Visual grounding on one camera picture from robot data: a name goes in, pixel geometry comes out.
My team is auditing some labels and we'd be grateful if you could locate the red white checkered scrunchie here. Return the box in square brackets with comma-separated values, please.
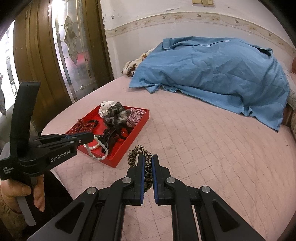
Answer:
[126, 108, 146, 128]

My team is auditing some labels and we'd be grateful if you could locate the white floral scrunchie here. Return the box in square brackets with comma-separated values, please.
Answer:
[98, 101, 115, 118]

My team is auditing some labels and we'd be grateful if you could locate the patterned blanket under sheet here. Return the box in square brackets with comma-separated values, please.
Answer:
[121, 48, 155, 77]

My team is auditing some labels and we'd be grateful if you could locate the blue bed sheet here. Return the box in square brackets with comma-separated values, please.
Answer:
[129, 37, 290, 131]

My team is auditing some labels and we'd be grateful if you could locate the grey black sheer scrunchie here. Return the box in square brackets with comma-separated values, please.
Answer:
[103, 102, 130, 128]

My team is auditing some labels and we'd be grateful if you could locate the leopard print scrunchie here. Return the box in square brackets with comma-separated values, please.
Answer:
[127, 144, 154, 193]

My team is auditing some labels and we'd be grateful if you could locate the person's left hand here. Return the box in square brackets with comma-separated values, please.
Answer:
[1, 175, 45, 212]

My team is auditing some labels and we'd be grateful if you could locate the pink quilted mattress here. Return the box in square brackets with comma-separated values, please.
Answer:
[43, 77, 295, 240]

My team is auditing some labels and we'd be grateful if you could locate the white pearl bracelet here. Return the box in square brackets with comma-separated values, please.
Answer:
[83, 136, 110, 162]

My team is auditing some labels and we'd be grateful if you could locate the black hair claw clip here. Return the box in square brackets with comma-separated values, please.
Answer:
[96, 127, 127, 154]

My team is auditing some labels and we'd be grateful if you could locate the striped floral cushion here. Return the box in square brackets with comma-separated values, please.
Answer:
[282, 68, 295, 137]

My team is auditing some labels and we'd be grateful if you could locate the brown wooden glass door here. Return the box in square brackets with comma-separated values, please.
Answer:
[1, 1, 113, 135]

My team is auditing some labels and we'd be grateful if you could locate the beige wall switch plate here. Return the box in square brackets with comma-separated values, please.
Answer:
[192, 0, 214, 7]

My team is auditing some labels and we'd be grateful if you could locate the red shallow tray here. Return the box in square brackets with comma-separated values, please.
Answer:
[67, 101, 149, 168]

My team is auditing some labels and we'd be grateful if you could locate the red polka dot bow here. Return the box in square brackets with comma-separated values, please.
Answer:
[67, 120, 99, 135]

